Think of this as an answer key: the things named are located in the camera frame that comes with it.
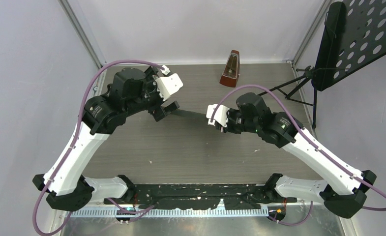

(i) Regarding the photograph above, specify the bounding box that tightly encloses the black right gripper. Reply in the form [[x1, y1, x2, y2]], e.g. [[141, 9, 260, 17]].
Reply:
[[216, 107, 260, 134]]

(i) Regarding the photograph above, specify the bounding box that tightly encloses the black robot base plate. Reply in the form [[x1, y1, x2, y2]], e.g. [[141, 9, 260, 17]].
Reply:
[[113, 183, 297, 210]]

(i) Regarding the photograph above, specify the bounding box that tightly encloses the brown wooden metronome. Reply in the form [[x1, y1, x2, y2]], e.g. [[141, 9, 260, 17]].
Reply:
[[219, 50, 240, 88]]

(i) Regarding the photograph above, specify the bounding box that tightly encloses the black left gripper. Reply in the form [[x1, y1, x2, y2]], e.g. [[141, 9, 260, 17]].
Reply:
[[126, 66, 179, 120]]

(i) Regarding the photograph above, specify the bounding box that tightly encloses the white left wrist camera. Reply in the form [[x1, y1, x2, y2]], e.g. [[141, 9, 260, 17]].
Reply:
[[154, 65, 183, 101]]

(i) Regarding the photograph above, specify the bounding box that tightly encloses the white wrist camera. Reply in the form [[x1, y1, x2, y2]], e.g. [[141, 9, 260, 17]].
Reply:
[[154, 65, 183, 101], [206, 104, 230, 128]]

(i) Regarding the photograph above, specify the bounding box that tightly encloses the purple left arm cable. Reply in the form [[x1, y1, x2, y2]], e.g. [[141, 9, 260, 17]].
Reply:
[[32, 59, 171, 236]]

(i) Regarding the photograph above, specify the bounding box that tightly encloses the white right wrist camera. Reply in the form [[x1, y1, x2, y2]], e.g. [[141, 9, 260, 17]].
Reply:
[[206, 104, 230, 128]]

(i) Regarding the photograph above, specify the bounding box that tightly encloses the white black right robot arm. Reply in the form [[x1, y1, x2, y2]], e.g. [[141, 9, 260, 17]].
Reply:
[[206, 92, 376, 219]]

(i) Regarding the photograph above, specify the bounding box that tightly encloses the black perforated music stand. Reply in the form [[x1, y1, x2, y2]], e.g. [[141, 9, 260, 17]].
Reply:
[[256, 0, 386, 129]]

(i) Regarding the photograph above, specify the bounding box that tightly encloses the aluminium extrusion rail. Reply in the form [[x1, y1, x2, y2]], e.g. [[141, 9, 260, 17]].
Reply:
[[53, 182, 351, 218]]

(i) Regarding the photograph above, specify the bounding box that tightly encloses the light wooden picture frame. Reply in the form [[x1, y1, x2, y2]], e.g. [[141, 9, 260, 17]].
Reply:
[[171, 109, 207, 119]]

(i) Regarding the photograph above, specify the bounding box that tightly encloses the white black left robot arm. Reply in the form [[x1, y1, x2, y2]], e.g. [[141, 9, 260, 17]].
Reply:
[[32, 67, 183, 212]]

